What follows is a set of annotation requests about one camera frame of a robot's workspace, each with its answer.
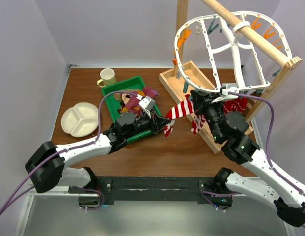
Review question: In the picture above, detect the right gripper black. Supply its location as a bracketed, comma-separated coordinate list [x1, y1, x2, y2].
[192, 89, 226, 142]

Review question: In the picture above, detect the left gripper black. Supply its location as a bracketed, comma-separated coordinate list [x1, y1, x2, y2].
[124, 108, 170, 139]

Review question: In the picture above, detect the red white striped sock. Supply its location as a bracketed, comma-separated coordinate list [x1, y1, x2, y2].
[191, 115, 206, 135]
[164, 94, 194, 137]

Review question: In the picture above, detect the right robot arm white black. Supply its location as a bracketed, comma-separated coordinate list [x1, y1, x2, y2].
[190, 90, 305, 227]

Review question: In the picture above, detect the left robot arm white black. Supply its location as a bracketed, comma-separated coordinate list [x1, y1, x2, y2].
[25, 111, 170, 193]

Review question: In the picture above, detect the wooden hanger stand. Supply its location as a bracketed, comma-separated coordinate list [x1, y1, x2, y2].
[159, 0, 303, 155]

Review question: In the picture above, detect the white round clip hanger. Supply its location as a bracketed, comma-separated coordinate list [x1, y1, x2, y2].
[173, 11, 292, 93]

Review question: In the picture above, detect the green plastic tray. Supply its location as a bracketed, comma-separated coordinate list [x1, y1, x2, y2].
[102, 76, 159, 145]

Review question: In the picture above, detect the cream yellow mug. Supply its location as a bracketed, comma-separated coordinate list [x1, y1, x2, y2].
[97, 68, 117, 88]

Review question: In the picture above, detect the cream divided plate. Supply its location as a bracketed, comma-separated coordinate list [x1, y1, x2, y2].
[61, 102, 99, 138]

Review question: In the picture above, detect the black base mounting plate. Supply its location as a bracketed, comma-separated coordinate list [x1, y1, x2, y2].
[69, 177, 232, 207]

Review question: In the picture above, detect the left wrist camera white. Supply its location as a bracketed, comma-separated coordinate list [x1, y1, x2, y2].
[138, 96, 155, 117]

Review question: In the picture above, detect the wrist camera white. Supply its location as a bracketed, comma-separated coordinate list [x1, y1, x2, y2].
[138, 96, 155, 117]
[212, 83, 239, 103]

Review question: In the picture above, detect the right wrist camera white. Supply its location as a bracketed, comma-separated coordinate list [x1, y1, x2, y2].
[212, 83, 239, 103]

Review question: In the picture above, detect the aluminium frame rail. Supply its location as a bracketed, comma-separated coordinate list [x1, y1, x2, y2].
[14, 187, 100, 236]

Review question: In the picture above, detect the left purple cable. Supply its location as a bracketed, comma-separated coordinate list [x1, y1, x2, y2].
[0, 91, 142, 220]

